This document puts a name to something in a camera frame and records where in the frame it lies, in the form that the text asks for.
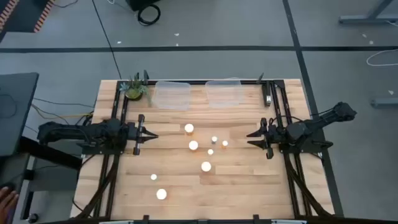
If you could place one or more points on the blue bottle with red pills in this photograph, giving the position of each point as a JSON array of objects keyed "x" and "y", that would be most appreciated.
[{"x": 214, "y": 139}]

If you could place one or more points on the potted succulent plant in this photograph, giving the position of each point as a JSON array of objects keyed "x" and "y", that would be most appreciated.
[{"x": 134, "y": 91}]

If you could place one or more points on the small orange pill bottle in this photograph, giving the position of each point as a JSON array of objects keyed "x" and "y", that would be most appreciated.
[{"x": 224, "y": 143}]

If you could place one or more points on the small pale yellow pill bottle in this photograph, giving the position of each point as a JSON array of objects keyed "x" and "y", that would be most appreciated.
[
  {"x": 153, "y": 177},
  {"x": 210, "y": 152}
]

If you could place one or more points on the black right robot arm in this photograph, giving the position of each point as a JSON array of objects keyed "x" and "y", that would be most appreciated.
[{"x": 311, "y": 127}]

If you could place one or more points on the black clamp with silver end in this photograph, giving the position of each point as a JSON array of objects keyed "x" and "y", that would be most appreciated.
[{"x": 268, "y": 99}]

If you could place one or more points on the black aluminium table frame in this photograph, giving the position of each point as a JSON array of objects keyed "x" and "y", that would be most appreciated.
[{"x": 199, "y": 82}]

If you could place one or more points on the black orange striped mat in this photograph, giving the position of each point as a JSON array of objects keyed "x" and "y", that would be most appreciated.
[{"x": 25, "y": 15}]

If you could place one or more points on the large orange pill bottle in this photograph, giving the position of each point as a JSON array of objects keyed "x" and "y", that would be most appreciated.
[
  {"x": 206, "y": 166},
  {"x": 189, "y": 128},
  {"x": 193, "y": 145},
  {"x": 161, "y": 194}
]

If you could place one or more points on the black desk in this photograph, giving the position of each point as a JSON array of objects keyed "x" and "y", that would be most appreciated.
[{"x": 15, "y": 109}]

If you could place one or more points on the black box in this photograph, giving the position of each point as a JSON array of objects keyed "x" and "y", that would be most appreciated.
[{"x": 136, "y": 3}]

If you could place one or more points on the grey table base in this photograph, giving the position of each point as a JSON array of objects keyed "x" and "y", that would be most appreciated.
[{"x": 363, "y": 19}]

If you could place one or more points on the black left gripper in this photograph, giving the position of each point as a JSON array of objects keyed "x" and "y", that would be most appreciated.
[{"x": 136, "y": 133}]

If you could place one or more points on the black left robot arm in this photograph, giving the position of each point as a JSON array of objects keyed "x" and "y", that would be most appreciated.
[{"x": 77, "y": 132}]

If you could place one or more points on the black caster wheel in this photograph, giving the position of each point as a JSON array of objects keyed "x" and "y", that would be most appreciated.
[{"x": 32, "y": 218}]

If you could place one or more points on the person's hand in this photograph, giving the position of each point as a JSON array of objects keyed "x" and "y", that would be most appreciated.
[{"x": 7, "y": 202}]

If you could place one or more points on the grey table foot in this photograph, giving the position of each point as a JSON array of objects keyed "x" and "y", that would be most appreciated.
[{"x": 385, "y": 102}]

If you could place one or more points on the clear plastic bin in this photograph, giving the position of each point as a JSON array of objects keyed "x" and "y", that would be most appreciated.
[
  {"x": 172, "y": 95},
  {"x": 223, "y": 92}
]

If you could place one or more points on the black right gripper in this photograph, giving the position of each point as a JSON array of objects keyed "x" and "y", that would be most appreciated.
[{"x": 270, "y": 135}]

